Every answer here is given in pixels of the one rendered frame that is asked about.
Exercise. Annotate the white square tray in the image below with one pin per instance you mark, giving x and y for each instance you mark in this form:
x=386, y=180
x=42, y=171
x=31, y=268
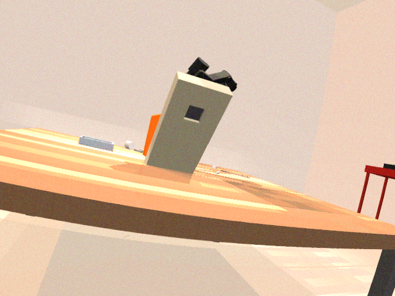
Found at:
x=97, y=143

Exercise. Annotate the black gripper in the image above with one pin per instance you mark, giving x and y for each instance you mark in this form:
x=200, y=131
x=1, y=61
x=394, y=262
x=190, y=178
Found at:
x=203, y=75

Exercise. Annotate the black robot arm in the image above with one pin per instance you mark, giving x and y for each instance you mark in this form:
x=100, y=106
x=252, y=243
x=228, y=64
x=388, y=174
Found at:
x=223, y=78

